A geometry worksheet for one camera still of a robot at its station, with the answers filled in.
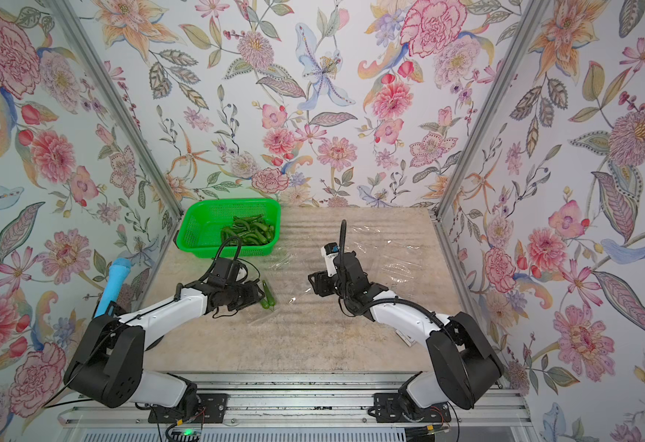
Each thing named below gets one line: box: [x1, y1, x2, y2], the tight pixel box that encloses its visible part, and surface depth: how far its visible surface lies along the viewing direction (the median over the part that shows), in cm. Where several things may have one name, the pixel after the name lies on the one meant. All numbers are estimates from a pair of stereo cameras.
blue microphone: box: [93, 257, 132, 318], surface depth 75 cm
